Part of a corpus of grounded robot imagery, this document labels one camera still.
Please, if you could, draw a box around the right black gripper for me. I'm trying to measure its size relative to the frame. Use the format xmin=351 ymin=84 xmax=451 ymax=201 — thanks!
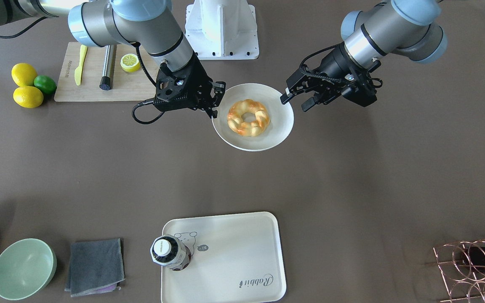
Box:
xmin=171 ymin=54 xmax=226 ymax=119

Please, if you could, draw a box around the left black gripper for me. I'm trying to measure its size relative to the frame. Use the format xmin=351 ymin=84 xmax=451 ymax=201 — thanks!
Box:
xmin=280 ymin=42 xmax=357 ymax=112

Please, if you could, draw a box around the white round plate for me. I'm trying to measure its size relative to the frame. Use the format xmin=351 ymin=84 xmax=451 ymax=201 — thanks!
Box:
xmin=212 ymin=83 xmax=294 ymax=152

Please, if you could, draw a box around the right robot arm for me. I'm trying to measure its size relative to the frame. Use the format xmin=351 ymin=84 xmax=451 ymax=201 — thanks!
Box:
xmin=0 ymin=0 xmax=225 ymax=119

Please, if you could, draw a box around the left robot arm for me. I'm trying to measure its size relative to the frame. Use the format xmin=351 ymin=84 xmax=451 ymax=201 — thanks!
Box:
xmin=280 ymin=0 xmax=448 ymax=112

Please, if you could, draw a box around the glazed twisted donut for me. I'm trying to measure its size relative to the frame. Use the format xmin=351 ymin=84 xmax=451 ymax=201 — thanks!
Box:
xmin=227 ymin=98 xmax=271 ymax=137

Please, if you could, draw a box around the dark tea bottle on tray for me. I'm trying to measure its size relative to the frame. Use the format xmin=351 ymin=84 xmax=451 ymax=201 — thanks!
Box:
xmin=150 ymin=234 xmax=191 ymax=271

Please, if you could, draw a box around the cream rectangular tray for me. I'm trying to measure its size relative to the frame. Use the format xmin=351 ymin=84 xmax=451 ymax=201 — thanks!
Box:
xmin=160 ymin=211 xmax=287 ymax=303

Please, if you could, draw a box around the wooden cutting board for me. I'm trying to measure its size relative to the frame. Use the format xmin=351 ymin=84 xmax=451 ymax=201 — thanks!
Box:
xmin=54 ymin=42 xmax=155 ymax=102

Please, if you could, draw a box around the half lemon slice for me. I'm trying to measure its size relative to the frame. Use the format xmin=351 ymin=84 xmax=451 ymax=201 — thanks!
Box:
xmin=120 ymin=53 xmax=141 ymax=73

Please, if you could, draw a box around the steel muddler bar tool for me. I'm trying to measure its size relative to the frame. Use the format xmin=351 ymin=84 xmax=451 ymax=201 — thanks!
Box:
xmin=99 ymin=45 xmax=116 ymax=91

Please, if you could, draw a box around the yellow plastic knife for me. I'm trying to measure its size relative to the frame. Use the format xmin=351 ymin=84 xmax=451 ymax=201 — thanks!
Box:
xmin=74 ymin=45 xmax=88 ymax=86

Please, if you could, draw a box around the green lime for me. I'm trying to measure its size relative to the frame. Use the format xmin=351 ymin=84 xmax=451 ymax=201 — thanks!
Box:
xmin=33 ymin=75 xmax=57 ymax=95

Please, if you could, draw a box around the yellow lemon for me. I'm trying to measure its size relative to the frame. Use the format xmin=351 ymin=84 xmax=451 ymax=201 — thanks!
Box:
xmin=12 ymin=86 xmax=44 ymax=109
xmin=11 ymin=63 xmax=38 ymax=88

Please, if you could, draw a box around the grey folded cloth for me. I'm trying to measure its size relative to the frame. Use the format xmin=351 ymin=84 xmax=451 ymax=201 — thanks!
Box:
xmin=65 ymin=238 xmax=125 ymax=297

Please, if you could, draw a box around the green ceramic bowl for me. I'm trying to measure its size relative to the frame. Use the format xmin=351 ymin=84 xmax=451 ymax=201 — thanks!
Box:
xmin=0 ymin=238 xmax=57 ymax=300

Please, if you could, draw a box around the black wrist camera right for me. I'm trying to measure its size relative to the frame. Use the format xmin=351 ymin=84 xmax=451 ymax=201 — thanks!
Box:
xmin=153 ymin=62 xmax=199 ymax=112

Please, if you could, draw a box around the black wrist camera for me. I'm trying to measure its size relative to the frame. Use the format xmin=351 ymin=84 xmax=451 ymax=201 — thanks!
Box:
xmin=153 ymin=62 xmax=199 ymax=112
xmin=341 ymin=58 xmax=383 ymax=107

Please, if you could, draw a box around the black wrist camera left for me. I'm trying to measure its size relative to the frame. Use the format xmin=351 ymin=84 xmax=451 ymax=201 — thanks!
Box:
xmin=341 ymin=58 xmax=383 ymax=107

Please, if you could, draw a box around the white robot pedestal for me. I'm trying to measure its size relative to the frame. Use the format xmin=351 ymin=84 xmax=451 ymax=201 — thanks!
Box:
xmin=185 ymin=0 xmax=260 ymax=60

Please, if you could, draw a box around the copper wire bottle rack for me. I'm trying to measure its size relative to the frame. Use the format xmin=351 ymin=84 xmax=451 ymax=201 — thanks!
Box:
xmin=433 ymin=239 xmax=485 ymax=303

